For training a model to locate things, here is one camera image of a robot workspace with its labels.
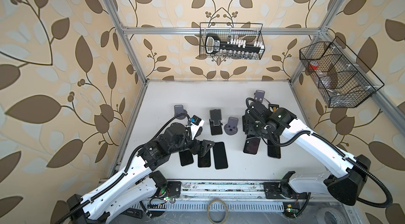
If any black phone with label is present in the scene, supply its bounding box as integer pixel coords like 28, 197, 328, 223
198, 151, 211, 168

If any tall black phone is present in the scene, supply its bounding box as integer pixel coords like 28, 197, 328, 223
243, 135, 261, 155

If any purple edged black phone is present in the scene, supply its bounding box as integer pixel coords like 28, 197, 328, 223
267, 141, 281, 159

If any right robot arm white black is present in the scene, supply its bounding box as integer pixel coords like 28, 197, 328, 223
243, 98, 393, 208

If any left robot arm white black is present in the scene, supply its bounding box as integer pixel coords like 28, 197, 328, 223
57, 113, 215, 224

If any round stand of phone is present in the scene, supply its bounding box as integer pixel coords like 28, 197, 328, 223
254, 90, 265, 103
224, 117, 239, 135

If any round stand of rear phone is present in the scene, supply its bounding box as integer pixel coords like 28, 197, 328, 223
254, 90, 265, 103

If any black centre phone stand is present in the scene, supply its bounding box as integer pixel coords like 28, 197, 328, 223
209, 109, 223, 135

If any grey round phone stand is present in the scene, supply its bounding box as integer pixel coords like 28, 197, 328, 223
174, 105, 188, 120

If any tape ring roll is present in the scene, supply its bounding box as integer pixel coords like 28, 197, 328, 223
207, 198, 229, 224

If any wire basket on back wall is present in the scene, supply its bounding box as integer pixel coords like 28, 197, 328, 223
199, 22, 265, 60

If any wire basket on wall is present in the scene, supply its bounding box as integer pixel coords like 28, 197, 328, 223
300, 36, 385, 108
199, 22, 265, 60

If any wire basket on right wall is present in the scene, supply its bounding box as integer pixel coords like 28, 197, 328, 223
300, 36, 385, 108

